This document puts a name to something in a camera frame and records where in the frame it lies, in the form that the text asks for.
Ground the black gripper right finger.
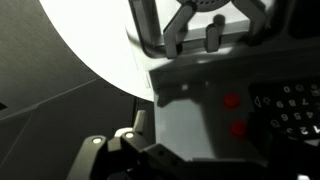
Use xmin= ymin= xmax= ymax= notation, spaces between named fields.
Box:
xmin=107 ymin=109 xmax=195 ymax=180

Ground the small red round button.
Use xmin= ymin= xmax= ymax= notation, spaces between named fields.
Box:
xmin=222 ymin=92 xmax=242 ymax=110
xmin=229 ymin=118 xmax=249 ymax=139

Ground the black burner grate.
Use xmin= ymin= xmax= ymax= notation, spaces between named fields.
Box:
xmin=162 ymin=0 xmax=272 ymax=60

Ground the black stove keypad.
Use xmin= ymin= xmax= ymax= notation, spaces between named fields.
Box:
xmin=248 ymin=77 xmax=320 ymax=143

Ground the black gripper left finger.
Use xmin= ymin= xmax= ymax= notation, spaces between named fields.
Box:
xmin=65 ymin=134 xmax=109 ymax=180

